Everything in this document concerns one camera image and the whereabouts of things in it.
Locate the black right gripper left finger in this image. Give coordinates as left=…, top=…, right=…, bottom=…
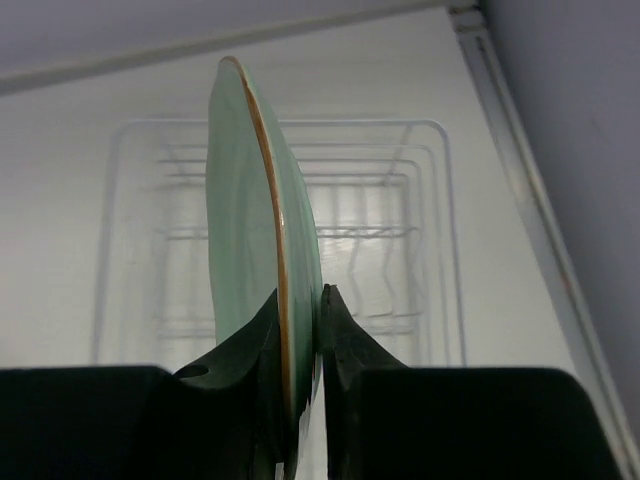
left=174, top=292, right=291, bottom=479

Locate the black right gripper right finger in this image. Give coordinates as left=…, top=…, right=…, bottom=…
left=319, top=284, right=406, bottom=479

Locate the light green plate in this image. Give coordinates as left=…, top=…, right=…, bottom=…
left=205, top=56, right=323, bottom=479

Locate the white wire dish rack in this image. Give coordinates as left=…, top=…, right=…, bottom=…
left=91, top=118, right=467, bottom=370

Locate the aluminium side rail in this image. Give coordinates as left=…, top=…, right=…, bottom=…
left=449, top=1, right=639, bottom=479

